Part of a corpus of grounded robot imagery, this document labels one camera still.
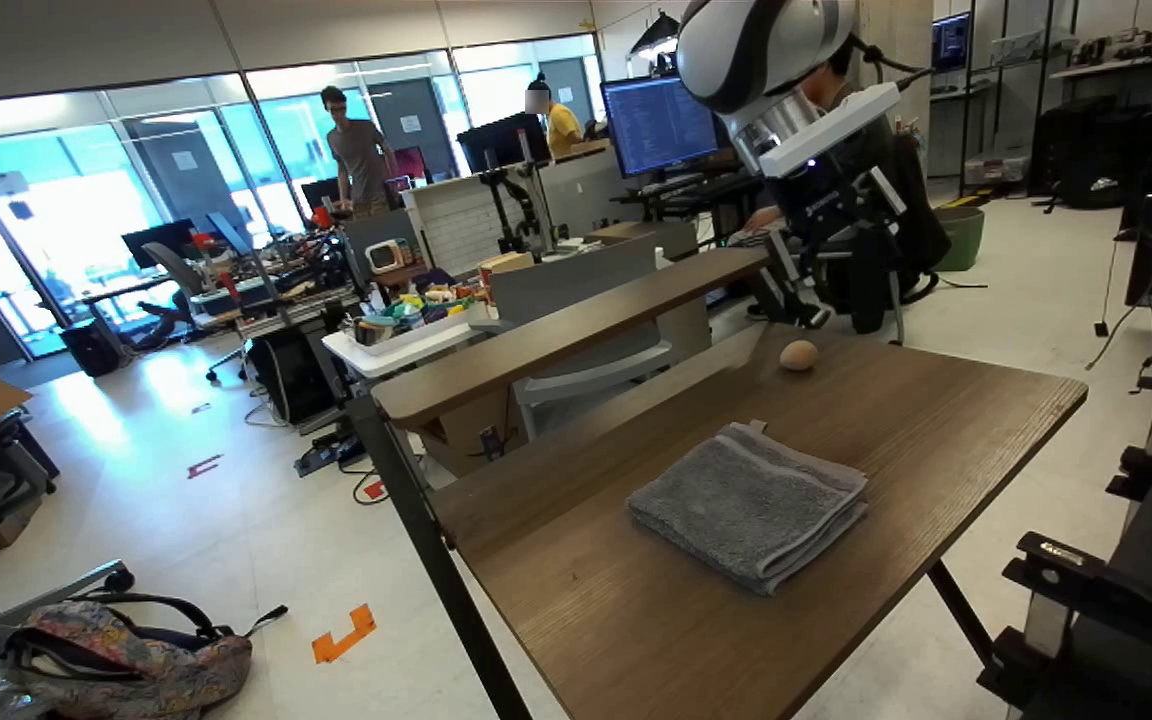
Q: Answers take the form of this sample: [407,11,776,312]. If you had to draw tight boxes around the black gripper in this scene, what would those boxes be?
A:
[758,148,916,350]

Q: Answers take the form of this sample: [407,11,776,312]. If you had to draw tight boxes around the brown potato-like object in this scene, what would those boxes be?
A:
[776,338,823,381]

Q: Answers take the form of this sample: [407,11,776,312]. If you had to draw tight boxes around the grey towel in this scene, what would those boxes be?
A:
[625,421,871,602]

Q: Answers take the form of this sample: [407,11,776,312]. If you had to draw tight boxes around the black swivel chair with bag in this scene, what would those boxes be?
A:
[852,125,956,312]

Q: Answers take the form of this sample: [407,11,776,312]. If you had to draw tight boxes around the seated person dark grey shirt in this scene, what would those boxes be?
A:
[733,198,793,241]

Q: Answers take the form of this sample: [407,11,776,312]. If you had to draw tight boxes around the green plastic basket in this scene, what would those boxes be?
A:
[935,198,992,277]

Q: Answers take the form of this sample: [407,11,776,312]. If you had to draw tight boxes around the computer monitor blue screen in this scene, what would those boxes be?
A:
[600,72,725,186]

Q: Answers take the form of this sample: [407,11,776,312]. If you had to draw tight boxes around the grey desk divider panel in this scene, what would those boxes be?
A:
[407,177,513,281]
[537,148,641,245]

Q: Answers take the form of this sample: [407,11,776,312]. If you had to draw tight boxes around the grey office chair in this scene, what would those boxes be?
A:
[485,238,676,445]

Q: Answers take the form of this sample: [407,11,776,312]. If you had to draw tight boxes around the black lamp shade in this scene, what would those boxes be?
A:
[625,8,687,65]

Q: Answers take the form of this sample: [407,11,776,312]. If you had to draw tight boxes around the raised wooden shelf board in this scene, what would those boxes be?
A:
[371,245,776,429]

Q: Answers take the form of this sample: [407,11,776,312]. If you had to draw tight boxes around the person in yellow shirt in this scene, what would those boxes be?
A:
[524,75,592,154]

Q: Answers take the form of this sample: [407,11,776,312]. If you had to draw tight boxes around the metal storage rack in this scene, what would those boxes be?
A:
[1034,0,1152,210]

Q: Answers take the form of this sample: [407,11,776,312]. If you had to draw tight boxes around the black computer monitor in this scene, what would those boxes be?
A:
[452,111,555,177]

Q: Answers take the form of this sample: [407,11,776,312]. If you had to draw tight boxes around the colourful toy pile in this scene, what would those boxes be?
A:
[357,272,506,342]

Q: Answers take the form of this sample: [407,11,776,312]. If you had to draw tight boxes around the white desk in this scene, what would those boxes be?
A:
[319,312,476,387]

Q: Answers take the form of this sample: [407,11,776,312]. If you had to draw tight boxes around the black trash bin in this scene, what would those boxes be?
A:
[58,315,135,381]

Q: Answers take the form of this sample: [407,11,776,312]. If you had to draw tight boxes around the colourful patterned backpack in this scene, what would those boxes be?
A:
[0,594,297,720]

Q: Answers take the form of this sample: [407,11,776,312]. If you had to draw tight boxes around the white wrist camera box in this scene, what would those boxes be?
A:
[755,82,906,186]

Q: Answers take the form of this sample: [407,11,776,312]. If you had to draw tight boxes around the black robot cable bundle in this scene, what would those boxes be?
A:
[849,36,943,89]

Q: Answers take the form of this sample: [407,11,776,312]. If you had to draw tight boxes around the blue wall screen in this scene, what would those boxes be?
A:
[928,11,978,82]

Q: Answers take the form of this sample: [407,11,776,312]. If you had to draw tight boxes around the black clamp orange handle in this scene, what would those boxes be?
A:
[994,529,1152,717]

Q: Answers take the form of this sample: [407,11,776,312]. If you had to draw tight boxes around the black metal table frame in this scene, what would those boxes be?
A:
[345,381,1008,720]

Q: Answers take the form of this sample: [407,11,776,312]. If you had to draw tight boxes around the orange floor tape bracket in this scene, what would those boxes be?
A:
[306,602,378,670]

